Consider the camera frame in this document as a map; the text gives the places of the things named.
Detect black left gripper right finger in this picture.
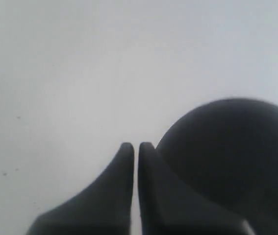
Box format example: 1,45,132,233
138,142,255,235

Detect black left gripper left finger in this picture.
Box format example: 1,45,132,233
27,142,134,235

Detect black helmet with tinted visor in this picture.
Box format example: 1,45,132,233
156,98,278,235

